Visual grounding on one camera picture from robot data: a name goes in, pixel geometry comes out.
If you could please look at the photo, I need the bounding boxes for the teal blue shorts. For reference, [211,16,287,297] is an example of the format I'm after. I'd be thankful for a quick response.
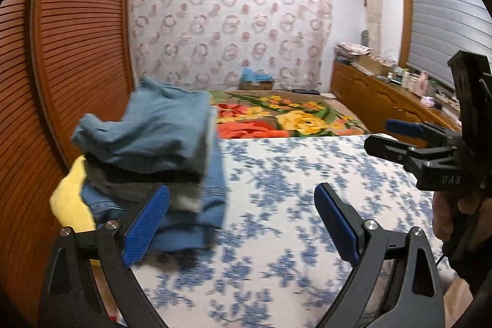
[72,77,213,175]

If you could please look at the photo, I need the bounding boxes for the person's right hand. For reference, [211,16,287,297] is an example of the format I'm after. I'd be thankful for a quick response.
[432,192,491,247]

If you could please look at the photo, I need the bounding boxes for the brown wooden side cabinet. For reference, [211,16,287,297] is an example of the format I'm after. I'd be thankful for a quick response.
[330,62,461,133]

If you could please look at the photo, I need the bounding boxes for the small pink box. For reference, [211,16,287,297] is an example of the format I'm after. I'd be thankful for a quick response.
[419,97,435,109]

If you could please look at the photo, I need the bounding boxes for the pink bottle on cabinet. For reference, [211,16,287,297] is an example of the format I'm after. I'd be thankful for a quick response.
[414,72,429,97]

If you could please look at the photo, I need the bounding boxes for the blue folded denim jeans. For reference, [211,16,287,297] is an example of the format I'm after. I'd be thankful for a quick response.
[81,138,228,252]

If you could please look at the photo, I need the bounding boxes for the open cardboard box on cabinet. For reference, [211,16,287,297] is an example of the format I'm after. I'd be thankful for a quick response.
[358,54,394,76]

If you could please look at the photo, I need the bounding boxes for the grey folded pants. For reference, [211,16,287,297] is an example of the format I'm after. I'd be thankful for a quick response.
[84,108,219,213]

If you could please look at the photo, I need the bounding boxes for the blue floral white bedsheet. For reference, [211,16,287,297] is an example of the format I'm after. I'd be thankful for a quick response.
[133,136,441,327]

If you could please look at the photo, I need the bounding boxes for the black folded pants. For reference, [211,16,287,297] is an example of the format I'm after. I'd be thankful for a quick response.
[83,151,204,185]

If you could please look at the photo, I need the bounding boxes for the yellow pillow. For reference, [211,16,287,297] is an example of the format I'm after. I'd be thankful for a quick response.
[49,156,96,233]

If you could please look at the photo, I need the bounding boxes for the stack of folded papers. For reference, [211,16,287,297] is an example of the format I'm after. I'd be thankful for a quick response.
[334,42,372,64]

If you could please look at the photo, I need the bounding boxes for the grey window roller blind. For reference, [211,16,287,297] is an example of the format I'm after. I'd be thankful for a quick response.
[408,0,491,87]

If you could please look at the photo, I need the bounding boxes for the cardboard box with blue cloth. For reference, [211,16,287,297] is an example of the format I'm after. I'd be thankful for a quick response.
[239,67,274,91]

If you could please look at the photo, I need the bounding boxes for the colourful flower blanket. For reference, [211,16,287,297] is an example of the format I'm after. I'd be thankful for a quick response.
[210,91,369,139]

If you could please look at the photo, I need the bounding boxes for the pink circle patterned curtain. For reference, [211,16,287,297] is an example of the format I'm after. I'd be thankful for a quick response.
[129,0,333,90]

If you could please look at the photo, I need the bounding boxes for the brown louvered wooden wardrobe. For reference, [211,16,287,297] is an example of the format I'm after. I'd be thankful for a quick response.
[1,0,133,327]

